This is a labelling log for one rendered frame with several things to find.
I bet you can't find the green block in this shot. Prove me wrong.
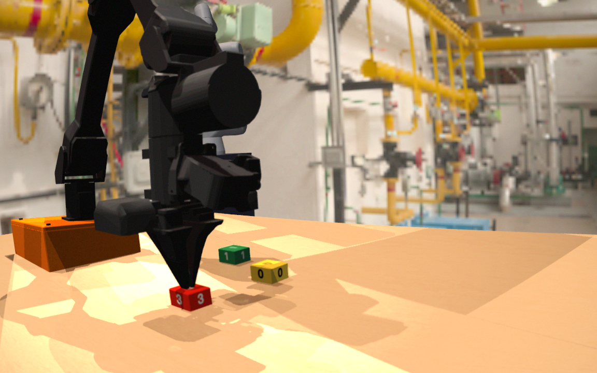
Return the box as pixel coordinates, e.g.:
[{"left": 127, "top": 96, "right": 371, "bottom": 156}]
[{"left": 218, "top": 245, "right": 251, "bottom": 265}]

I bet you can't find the yellow block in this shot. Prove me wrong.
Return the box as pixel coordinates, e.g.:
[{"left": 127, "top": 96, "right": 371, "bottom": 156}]
[{"left": 250, "top": 260, "right": 289, "bottom": 284}]

